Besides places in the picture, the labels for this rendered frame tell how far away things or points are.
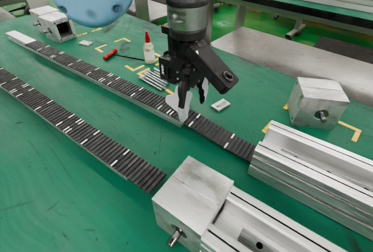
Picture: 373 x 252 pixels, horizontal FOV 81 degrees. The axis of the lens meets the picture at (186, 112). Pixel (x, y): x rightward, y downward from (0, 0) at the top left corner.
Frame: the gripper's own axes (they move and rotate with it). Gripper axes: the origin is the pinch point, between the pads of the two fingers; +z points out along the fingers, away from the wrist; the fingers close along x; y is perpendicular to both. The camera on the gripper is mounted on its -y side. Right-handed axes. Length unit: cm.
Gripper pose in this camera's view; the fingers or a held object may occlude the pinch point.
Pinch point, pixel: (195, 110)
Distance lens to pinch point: 53.9
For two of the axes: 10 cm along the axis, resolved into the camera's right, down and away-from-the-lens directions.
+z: 0.1, 7.5, 6.7
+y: -8.2, -3.8, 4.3
